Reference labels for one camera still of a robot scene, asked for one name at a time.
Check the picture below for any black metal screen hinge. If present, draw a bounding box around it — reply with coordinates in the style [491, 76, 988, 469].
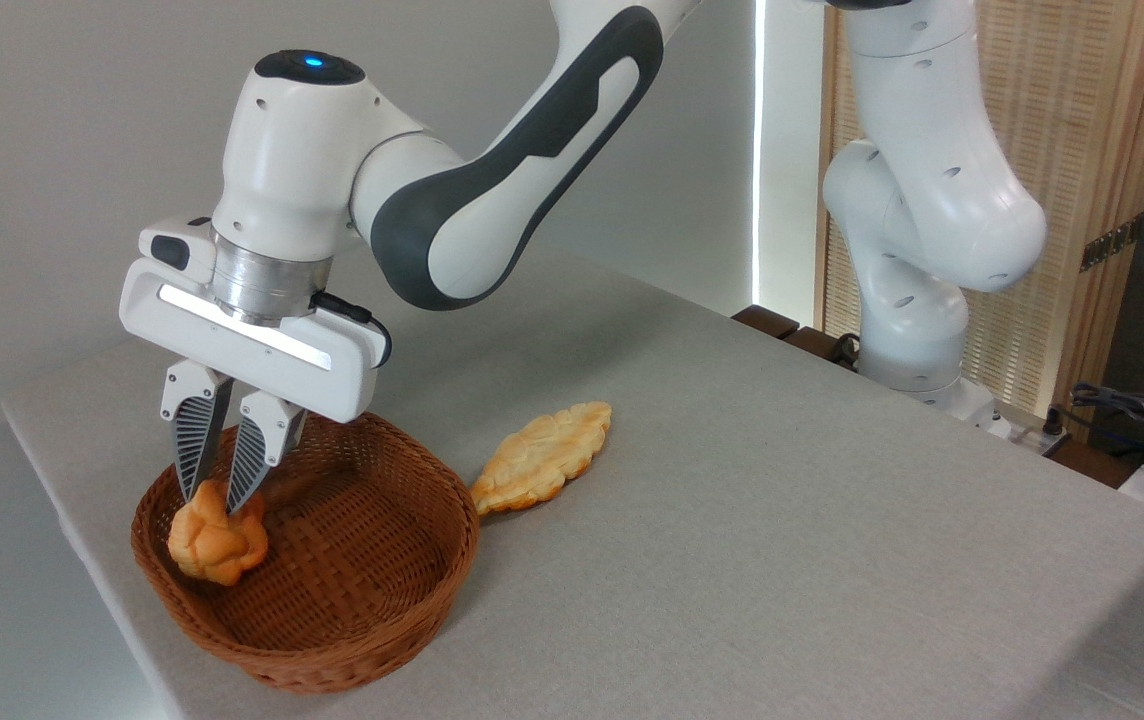
[1080, 213, 1144, 273]

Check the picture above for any wooden slatted screen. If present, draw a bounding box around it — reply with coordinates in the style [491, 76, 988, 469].
[815, 0, 1144, 419]

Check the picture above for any dark brown wooden block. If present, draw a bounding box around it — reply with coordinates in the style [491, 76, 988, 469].
[782, 326, 859, 370]
[732, 305, 801, 340]

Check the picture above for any small knotted bread roll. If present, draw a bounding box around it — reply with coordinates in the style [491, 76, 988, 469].
[168, 479, 270, 587]

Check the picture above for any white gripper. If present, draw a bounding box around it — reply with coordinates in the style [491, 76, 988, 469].
[119, 215, 383, 515]

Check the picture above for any flat leaf-shaped bread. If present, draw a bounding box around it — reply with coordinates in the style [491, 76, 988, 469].
[470, 401, 613, 516]

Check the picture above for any vertical white light strip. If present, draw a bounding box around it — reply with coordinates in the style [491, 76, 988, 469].
[750, 0, 765, 307]

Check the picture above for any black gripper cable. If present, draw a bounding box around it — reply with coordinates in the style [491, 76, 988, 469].
[310, 291, 394, 370]

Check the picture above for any brown wicker basket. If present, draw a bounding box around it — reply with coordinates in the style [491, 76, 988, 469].
[130, 412, 481, 696]

